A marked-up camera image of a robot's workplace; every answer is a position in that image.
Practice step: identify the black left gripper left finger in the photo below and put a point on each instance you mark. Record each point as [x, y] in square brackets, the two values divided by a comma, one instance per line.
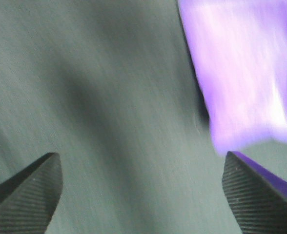
[29, 199]

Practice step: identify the black fabric table cover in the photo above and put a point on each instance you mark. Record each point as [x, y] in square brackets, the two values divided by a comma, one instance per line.
[111, 87]

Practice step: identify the purple microfiber towel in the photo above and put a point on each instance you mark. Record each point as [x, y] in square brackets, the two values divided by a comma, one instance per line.
[239, 52]

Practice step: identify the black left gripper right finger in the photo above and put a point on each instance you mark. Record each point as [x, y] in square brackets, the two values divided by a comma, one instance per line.
[256, 196]

